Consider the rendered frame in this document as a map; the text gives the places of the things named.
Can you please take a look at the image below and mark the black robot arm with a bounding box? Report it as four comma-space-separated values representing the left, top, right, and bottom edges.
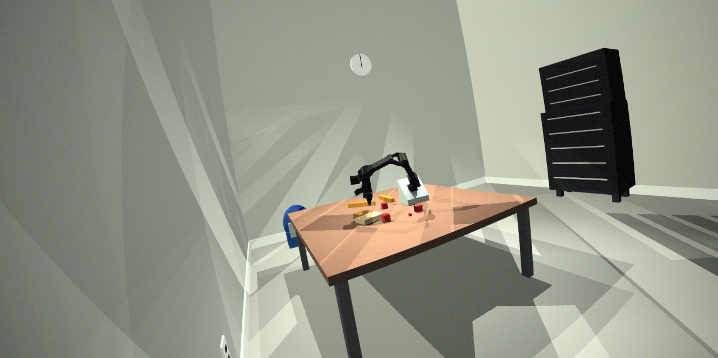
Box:
350, 153, 421, 196

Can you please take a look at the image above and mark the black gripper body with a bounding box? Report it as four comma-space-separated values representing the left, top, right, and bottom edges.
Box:
362, 182, 373, 199

